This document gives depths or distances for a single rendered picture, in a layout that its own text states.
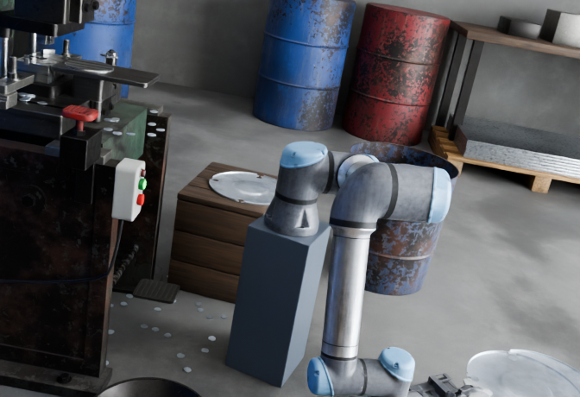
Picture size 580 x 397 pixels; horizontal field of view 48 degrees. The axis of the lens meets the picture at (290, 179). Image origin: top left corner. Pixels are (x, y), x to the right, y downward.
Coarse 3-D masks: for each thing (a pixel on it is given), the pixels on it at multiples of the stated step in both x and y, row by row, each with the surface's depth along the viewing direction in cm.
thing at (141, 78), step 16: (64, 64) 169; (80, 64) 170; (96, 64) 173; (80, 80) 167; (96, 80) 167; (112, 80) 164; (128, 80) 164; (144, 80) 167; (80, 96) 168; (96, 96) 168
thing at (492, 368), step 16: (496, 352) 173; (480, 368) 165; (496, 368) 166; (512, 368) 168; (528, 368) 169; (544, 368) 170; (480, 384) 158; (496, 384) 160; (512, 384) 160; (528, 384) 161; (544, 384) 162; (560, 384) 164
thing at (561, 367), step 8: (512, 352) 176; (520, 352) 177; (528, 352) 177; (536, 352) 177; (544, 360) 175; (552, 360) 176; (560, 368) 173; (568, 368) 174; (568, 376) 170; (576, 376) 170; (576, 384) 167
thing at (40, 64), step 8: (32, 56) 172; (40, 56) 172; (48, 56) 174; (56, 56) 176; (64, 56) 177; (32, 64) 164; (40, 64) 164; (48, 64) 166; (32, 72) 165; (40, 72) 165; (48, 72) 165; (56, 72) 170; (40, 80) 165; (48, 80) 166
